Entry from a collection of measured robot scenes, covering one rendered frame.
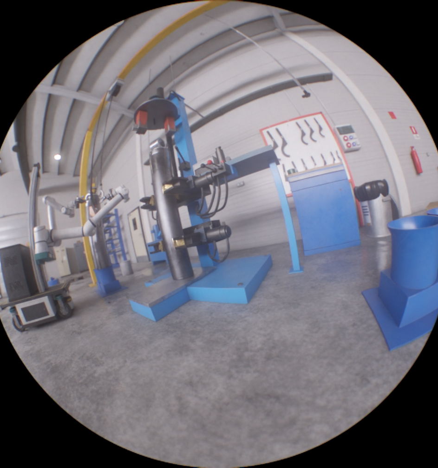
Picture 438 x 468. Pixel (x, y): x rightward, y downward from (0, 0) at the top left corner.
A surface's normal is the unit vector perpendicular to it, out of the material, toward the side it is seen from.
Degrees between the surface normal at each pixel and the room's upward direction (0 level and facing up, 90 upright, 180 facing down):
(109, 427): 0
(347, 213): 90
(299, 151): 90
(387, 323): 0
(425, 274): 90
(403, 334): 0
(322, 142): 90
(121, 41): 173
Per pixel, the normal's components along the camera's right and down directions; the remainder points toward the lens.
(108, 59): 0.17, 0.98
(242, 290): -0.51, 0.14
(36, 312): 0.79, -0.18
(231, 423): -0.23, -0.97
